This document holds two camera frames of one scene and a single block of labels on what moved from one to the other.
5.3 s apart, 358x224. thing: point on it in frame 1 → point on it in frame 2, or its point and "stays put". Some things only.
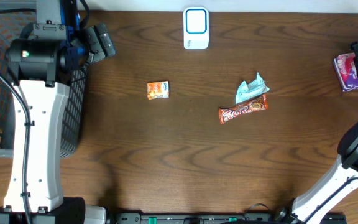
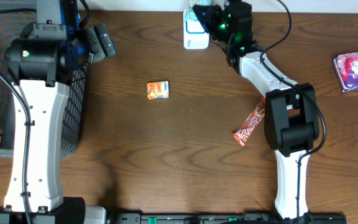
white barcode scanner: [196, 28] stays put
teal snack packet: [247, 91] → [189, 14]
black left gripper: [101, 43] stays put
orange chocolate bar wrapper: [259, 103] → [258, 114]
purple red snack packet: [345, 68] stays put
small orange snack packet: [158, 89] stays put
